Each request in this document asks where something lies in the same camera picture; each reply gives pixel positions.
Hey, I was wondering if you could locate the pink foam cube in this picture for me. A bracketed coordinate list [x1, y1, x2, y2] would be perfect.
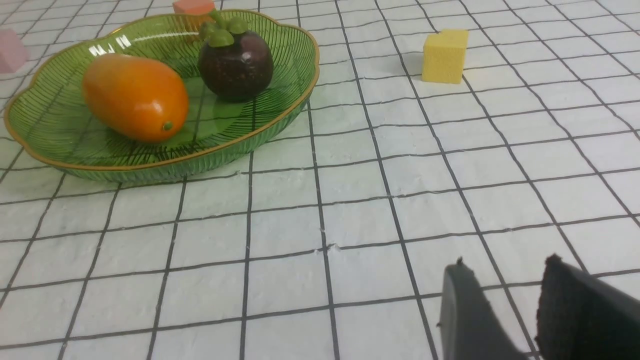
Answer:
[0, 28, 29, 74]

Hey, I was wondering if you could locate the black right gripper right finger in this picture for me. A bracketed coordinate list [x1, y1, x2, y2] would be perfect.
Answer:
[535, 255, 640, 360]

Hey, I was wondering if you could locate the orange mango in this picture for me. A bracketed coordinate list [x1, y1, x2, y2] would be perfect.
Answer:
[81, 53, 189, 144]

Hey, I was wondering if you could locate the yellow foam cube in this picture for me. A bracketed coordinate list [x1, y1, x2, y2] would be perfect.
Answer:
[422, 29, 469, 84]

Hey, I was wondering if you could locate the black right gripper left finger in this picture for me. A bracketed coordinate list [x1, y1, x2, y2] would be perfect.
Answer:
[438, 257, 528, 360]

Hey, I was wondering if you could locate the white black grid tablecloth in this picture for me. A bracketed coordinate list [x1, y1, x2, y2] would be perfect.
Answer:
[1, 0, 639, 360]

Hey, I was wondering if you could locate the green glass leaf plate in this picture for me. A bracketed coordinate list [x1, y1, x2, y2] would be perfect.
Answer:
[4, 9, 320, 183]

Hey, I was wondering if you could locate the orange foam cube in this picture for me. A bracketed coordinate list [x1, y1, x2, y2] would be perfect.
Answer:
[173, 0, 216, 15]

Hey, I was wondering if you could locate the dark purple mangosteen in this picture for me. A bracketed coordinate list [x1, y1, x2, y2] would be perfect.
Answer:
[198, 9, 274, 103]

